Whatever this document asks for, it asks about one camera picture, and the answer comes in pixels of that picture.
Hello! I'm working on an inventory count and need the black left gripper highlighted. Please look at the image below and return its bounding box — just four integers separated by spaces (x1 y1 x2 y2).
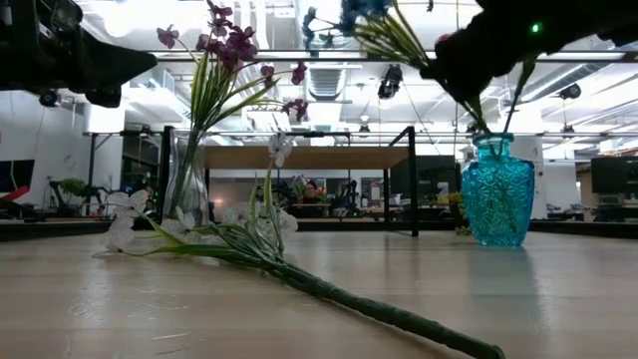
29 0 160 110

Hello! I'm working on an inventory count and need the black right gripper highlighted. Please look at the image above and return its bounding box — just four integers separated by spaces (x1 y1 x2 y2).
421 0 565 104

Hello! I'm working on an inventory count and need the orange artificial tulip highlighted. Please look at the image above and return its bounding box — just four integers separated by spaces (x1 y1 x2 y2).
436 32 492 135

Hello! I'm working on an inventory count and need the dark red artificial tulip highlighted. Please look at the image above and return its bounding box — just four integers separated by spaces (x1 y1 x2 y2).
500 53 540 139

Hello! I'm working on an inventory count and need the blue artificial flower bunch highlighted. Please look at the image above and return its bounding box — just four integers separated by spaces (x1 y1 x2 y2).
300 0 492 136

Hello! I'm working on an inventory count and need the purple artificial flower bunch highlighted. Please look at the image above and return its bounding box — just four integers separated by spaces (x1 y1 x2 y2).
156 0 310 220

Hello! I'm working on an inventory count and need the blue patterned glass vase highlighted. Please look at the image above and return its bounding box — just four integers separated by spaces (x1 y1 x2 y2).
461 132 536 248

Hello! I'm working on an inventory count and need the clear glass vase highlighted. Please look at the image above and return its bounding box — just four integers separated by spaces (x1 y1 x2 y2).
161 128 210 228

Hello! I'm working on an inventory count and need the white artificial flower bunch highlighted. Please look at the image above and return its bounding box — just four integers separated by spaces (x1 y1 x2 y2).
94 132 505 359

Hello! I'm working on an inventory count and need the wooden shelf with black legs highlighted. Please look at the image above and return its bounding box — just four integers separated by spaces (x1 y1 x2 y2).
159 125 419 238

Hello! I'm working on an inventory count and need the black computer monitor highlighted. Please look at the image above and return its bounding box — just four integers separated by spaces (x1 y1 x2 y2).
391 155 463 200
590 157 638 195

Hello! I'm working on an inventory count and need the green background plant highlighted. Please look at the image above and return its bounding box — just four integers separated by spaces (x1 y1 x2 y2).
55 177 89 210

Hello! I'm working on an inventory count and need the black panel with red stripe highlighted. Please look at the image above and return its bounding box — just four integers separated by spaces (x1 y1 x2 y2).
0 159 36 203

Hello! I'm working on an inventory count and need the white round column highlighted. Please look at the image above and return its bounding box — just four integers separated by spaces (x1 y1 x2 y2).
512 137 547 220

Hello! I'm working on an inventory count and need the person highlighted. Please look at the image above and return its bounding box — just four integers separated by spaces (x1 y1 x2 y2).
296 179 325 218

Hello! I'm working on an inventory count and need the black overhead camera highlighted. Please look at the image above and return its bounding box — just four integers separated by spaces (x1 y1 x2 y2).
377 63 404 101

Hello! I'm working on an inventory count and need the black aluminium table frame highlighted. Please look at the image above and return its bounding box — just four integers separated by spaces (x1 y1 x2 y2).
0 218 638 243

